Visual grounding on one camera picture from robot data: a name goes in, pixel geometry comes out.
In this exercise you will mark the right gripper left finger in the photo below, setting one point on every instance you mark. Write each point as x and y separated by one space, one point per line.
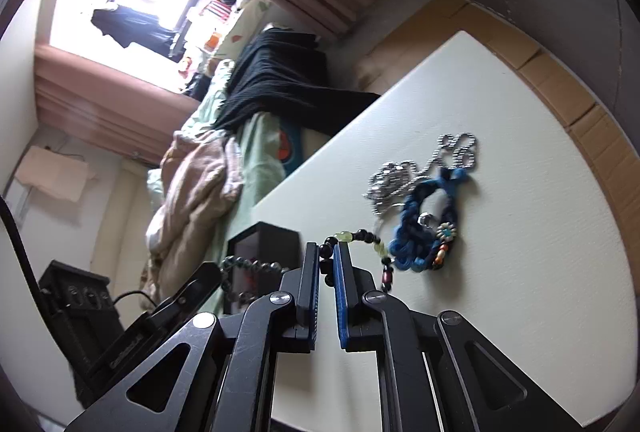
216 374

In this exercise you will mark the beige pink comforter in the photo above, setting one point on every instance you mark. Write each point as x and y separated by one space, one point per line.
202 179

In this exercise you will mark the cardboard floor sheets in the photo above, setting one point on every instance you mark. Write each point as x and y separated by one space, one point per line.
612 159

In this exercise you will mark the floral patterned cushion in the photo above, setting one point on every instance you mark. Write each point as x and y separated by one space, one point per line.
237 30

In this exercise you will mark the black knitted blanket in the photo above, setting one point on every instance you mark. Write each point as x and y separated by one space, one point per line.
285 74

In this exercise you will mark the pink cloth on conditioner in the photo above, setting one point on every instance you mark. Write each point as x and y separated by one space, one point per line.
61 177

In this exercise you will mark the black hanging garment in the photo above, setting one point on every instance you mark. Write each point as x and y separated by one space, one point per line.
128 26

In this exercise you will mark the black jewelry box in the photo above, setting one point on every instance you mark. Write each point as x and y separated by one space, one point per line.
256 260

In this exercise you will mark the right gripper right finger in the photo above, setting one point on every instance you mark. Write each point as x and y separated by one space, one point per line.
436 373

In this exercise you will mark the green bed sheet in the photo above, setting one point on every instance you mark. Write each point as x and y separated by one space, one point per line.
259 142

